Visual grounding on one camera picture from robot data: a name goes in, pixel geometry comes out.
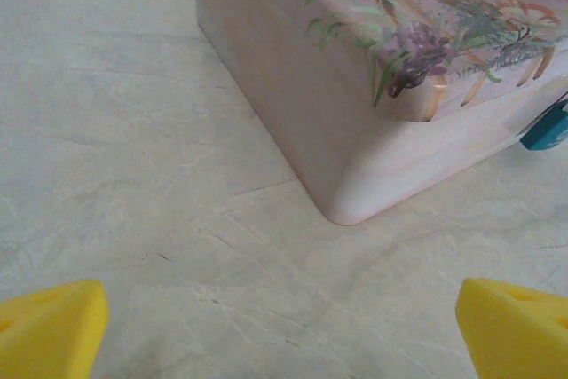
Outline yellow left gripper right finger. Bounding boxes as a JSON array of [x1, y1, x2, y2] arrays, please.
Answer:
[[455, 277, 568, 379]]

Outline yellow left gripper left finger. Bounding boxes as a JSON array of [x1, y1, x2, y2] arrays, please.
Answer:
[[0, 280, 110, 379]]

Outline blue padlock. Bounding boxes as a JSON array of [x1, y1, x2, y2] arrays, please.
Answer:
[[519, 100, 568, 152]]

